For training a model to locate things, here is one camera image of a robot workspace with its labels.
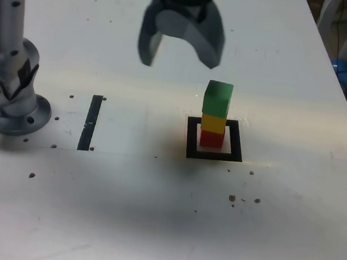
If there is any blue round object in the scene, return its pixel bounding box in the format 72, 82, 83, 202
327, 56, 347, 93

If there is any green cube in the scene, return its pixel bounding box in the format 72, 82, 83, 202
200, 79, 235, 120

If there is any red cube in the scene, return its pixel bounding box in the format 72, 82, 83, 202
198, 128, 225, 150

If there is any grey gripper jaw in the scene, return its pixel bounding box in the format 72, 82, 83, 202
151, 0, 231, 72
136, 0, 168, 69

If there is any black tape strip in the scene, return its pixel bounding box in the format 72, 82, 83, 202
77, 93, 103, 153

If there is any black tape square outline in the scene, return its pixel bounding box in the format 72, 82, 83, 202
183, 115, 247, 164

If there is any yellow cube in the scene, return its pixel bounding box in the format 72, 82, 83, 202
199, 112, 227, 135

